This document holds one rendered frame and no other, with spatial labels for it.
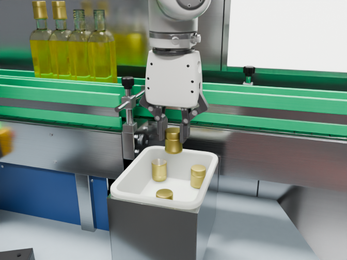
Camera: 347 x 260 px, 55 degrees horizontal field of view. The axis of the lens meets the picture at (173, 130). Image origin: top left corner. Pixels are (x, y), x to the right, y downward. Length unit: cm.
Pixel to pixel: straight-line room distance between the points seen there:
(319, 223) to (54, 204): 79
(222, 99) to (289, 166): 22
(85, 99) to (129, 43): 28
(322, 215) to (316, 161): 35
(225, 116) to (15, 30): 77
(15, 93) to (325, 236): 99
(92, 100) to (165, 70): 26
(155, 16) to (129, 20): 44
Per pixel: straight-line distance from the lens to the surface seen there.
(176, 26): 57
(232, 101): 80
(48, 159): 92
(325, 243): 121
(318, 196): 111
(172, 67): 59
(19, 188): 106
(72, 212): 99
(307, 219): 116
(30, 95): 90
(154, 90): 61
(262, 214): 104
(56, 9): 96
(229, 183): 111
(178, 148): 65
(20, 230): 104
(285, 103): 79
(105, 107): 80
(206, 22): 94
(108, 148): 81
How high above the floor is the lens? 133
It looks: 21 degrees down
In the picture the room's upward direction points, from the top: straight up
